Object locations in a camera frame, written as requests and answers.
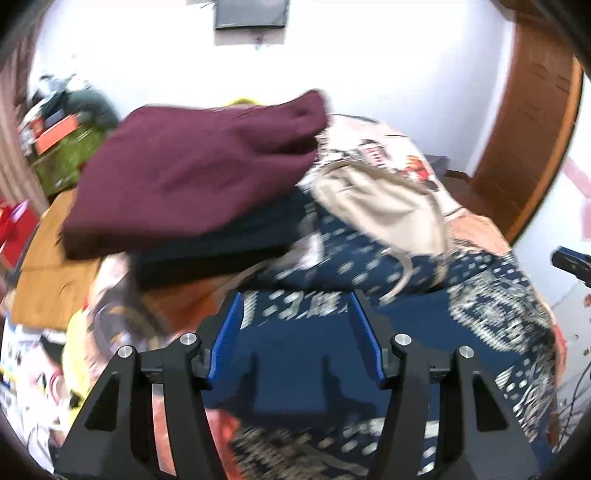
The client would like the orange box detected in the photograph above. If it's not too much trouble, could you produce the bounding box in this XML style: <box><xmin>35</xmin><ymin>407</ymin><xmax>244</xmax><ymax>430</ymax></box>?
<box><xmin>35</xmin><ymin>115</ymin><xmax>79</xmax><ymax>155</ymax></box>

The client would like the beige garment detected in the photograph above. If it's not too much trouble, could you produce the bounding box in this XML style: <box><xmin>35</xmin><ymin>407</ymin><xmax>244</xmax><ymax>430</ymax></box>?
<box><xmin>311</xmin><ymin>160</ymin><xmax>452</xmax><ymax>304</ymax></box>

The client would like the yellow garment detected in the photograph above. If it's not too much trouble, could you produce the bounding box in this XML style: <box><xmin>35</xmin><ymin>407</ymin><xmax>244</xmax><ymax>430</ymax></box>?
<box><xmin>59</xmin><ymin>308</ymin><xmax>93</xmax><ymax>411</ymax></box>

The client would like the red plush toy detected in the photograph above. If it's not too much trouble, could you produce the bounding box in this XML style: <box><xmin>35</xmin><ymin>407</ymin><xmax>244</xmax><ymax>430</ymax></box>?
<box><xmin>0</xmin><ymin>200</ymin><xmax>39</xmax><ymax>271</ymax></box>

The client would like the small wall monitor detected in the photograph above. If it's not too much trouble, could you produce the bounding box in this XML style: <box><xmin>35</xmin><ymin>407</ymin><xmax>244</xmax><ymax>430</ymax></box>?
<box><xmin>215</xmin><ymin>0</ymin><xmax>290</xmax><ymax>30</ymax></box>

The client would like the green covered side table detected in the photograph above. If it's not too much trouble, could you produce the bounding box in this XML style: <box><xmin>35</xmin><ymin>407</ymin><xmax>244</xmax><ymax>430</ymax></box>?
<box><xmin>31</xmin><ymin>125</ymin><xmax>106</xmax><ymax>198</ymax></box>

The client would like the brown wooden door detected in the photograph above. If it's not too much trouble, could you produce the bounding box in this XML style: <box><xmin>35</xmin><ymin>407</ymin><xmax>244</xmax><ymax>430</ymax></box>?
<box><xmin>444</xmin><ymin>12</ymin><xmax>583</xmax><ymax>244</ymax></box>

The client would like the maroon folded garment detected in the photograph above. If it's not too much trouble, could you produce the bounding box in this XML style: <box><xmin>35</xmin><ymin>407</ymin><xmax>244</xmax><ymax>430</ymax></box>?
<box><xmin>61</xmin><ymin>90</ymin><xmax>329</xmax><ymax>260</ymax></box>

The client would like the printed bed sheet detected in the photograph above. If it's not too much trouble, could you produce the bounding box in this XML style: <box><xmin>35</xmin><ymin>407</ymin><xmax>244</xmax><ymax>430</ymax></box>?
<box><xmin>89</xmin><ymin>114</ymin><xmax>559</xmax><ymax>479</ymax></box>

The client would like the black folded garment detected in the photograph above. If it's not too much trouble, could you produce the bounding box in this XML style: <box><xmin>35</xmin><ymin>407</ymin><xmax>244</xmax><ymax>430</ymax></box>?
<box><xmin>129</xmin><ymin>188</ymin><xmax>311</xmax><ymax>291</ymax></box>

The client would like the navy patterned garment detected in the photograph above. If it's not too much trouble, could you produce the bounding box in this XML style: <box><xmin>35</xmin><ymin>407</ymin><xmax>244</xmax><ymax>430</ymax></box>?
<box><xmin>205</xmin><ymin>210</ymin><xmax>557</xmax><ymax>479</ymax></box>

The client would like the yellow foam tube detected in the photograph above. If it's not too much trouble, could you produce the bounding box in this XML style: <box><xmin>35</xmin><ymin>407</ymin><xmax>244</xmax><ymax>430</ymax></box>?
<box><xmin>228</xmin><ymin>98</ymin><xmax>257</xmax><ymax>108</ymax></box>

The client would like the wooden lap desk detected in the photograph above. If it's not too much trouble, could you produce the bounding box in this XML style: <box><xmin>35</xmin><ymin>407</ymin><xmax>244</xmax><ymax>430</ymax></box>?
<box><xmin>10</xmin><ymin>189</ymin><xmax>100</xmax><ymax>331</ymax></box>

